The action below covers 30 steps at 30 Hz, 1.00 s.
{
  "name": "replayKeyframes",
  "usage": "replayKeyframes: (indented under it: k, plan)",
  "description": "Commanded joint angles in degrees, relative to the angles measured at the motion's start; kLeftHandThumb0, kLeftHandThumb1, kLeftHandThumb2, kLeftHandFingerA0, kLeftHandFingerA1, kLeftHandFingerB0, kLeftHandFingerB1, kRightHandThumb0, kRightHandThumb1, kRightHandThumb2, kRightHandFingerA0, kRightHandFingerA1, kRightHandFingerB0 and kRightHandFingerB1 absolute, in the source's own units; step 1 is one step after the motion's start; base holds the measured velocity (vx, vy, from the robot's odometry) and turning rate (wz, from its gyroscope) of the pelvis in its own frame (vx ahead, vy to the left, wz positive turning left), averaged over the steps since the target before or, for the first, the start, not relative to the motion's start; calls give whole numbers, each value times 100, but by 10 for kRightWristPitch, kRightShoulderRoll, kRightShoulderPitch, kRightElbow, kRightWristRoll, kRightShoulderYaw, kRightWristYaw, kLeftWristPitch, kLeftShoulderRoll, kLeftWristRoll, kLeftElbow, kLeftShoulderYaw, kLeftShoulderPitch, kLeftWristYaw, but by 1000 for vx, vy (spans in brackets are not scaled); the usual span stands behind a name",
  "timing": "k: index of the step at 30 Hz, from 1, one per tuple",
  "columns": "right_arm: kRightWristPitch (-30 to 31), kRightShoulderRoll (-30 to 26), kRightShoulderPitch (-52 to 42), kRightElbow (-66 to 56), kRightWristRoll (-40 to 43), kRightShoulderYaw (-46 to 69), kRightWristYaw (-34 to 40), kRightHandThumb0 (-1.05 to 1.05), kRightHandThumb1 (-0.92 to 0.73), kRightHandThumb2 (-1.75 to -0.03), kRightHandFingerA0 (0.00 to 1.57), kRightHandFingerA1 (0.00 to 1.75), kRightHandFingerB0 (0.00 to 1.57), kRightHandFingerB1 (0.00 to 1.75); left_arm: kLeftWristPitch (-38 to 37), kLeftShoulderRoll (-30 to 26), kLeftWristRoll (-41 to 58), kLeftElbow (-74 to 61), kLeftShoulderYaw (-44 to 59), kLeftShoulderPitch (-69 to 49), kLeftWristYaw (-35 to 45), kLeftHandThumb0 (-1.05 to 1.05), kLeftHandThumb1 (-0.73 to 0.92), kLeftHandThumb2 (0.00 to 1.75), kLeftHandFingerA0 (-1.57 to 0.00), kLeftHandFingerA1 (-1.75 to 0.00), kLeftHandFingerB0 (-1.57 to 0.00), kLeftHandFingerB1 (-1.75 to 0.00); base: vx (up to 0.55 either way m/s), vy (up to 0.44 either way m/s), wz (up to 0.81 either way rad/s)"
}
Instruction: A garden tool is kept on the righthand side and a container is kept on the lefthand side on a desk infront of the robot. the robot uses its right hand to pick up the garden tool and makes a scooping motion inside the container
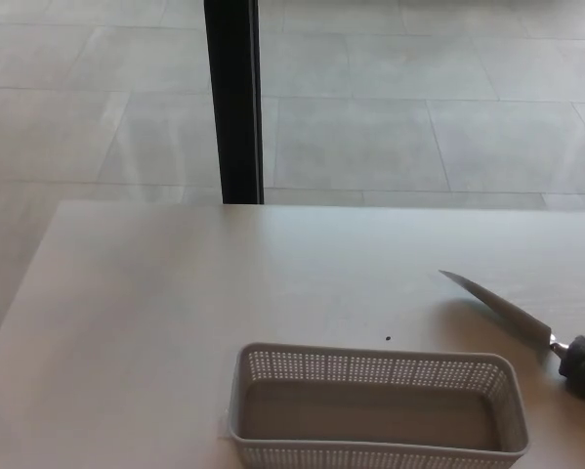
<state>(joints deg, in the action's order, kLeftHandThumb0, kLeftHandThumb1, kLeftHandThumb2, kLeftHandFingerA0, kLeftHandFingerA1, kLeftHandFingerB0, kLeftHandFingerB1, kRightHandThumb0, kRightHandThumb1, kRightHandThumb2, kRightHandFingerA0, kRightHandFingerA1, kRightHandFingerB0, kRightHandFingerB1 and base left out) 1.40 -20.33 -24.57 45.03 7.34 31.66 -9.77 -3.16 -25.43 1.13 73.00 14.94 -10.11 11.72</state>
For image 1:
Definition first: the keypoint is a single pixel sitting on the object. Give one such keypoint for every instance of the grey perforated plastic basket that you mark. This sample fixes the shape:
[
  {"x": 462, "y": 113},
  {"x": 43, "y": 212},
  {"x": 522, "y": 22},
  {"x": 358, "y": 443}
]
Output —
[{"x": 370, "y": 405}]

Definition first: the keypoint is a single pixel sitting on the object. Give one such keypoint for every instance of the black vertical frame post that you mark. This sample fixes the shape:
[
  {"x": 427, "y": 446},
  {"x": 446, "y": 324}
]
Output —
[{"x": 234, "y": 98}]

